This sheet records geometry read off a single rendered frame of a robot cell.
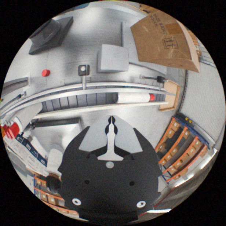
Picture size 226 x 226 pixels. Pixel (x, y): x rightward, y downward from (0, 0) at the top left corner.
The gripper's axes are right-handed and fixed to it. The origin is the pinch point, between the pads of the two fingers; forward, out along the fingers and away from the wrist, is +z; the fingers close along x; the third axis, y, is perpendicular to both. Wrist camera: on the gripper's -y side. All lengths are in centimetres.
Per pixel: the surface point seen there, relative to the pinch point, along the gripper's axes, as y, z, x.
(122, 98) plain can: 0.4, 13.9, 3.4
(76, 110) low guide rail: 4.1, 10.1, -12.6
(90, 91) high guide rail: -2.9, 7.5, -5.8
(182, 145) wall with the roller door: 220, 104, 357
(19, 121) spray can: -0.7, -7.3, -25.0
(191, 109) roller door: 48, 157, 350
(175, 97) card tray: 2, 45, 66
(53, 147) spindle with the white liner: 24.8, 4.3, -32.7
